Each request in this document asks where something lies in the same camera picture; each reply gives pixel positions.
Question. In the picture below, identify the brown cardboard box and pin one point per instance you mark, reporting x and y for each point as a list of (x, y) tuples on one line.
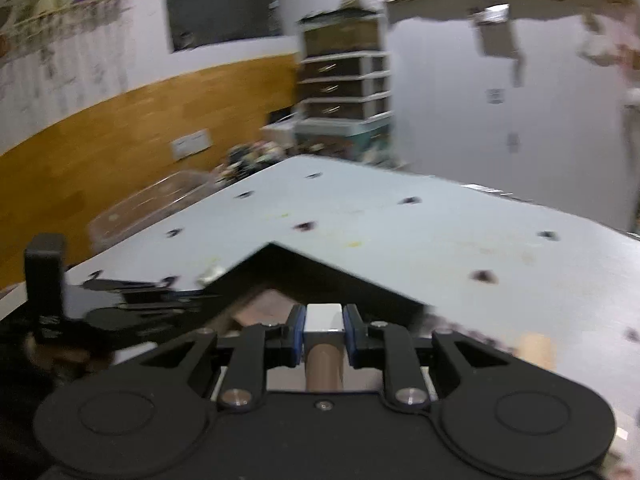
[(265, 310)]

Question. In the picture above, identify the white plastic drawer cabinet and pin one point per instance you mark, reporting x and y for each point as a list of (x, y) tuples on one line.
[(345, 70)]

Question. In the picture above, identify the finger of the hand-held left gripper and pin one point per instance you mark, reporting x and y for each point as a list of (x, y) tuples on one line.
[(110, 320), (125, 284)]

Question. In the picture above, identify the pile of plush toys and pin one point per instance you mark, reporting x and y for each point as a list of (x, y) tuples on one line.
[(255, 157)]

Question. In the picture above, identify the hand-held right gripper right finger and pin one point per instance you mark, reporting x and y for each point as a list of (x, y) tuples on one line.
[(351, 335)]

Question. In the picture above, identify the white heart print tablecloth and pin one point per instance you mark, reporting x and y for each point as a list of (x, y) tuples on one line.
[(400, 240)]

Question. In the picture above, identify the white paper scrap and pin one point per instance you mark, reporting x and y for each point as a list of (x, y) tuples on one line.
[(209, 275)]

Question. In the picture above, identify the black storage box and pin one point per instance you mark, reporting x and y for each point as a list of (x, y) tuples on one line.
[(320, 275)]

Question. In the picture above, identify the white wall socket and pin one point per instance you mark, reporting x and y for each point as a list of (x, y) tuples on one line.
[(190, 144)]

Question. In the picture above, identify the white macrame wall hanging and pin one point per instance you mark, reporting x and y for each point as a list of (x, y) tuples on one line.
[(55, 20)]

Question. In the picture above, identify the beige cylinder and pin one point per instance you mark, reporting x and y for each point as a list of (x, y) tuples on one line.
[(535, 350)]

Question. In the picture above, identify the dark wall window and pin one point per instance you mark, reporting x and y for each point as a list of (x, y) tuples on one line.
[(220, 0)]

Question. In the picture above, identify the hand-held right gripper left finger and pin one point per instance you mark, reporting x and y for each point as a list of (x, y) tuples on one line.
[(298, 335)]

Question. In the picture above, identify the clear plastic bin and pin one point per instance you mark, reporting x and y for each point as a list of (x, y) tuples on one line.
[(145, 205)]

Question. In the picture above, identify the white suction cup object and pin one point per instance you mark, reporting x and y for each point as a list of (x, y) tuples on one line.
[(325, 317)]

